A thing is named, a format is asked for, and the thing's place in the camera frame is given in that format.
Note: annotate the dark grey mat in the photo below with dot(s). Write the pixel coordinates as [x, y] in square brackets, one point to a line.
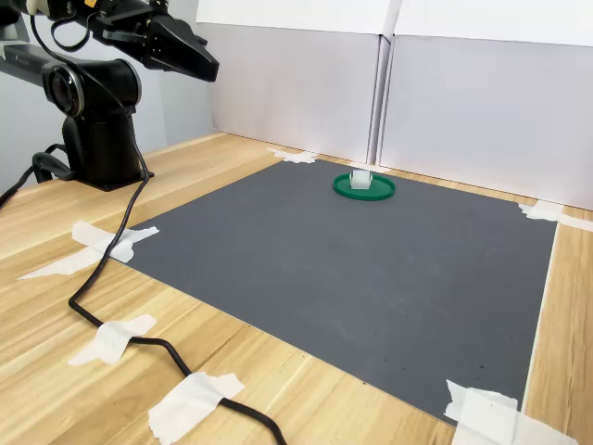
[347, 278]

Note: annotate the round green lid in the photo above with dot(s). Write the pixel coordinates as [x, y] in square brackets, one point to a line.
[384, 191]

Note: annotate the white masking tape piece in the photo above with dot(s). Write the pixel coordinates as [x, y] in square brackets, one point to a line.
[111, 340]
[296, 156]
[99, 241]
[542, 212]
[185, 408]
[486, 417]
[382, 168]

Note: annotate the small white plastic terminal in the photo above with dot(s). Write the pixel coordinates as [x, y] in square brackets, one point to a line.
[361, 180]

